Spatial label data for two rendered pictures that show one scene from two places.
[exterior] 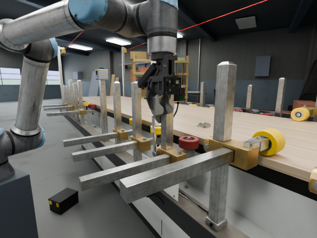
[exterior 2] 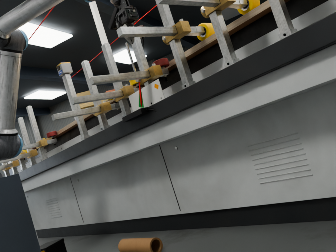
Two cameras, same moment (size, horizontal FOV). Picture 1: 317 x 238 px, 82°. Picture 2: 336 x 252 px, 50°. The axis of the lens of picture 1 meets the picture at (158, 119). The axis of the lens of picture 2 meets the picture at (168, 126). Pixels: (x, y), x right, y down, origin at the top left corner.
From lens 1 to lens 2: 1.24 m
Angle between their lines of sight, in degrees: 16
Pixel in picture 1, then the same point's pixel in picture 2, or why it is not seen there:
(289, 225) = not seen: hidden behind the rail
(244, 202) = not seen: hidden behind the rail
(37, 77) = (14, 67)
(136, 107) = (111, 63)
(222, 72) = not seen: outside the picture
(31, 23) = (27, 6)
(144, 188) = (128, 30)
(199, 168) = (155, 29)
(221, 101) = (161, 7)
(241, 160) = (180, 28)
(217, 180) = (177, 54)
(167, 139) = (143, 63)
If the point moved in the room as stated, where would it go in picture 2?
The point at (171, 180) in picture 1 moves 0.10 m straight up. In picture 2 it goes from (140, 31) to (133, 7)
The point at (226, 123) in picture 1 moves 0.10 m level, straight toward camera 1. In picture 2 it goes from (168, 18) to (162, 11)
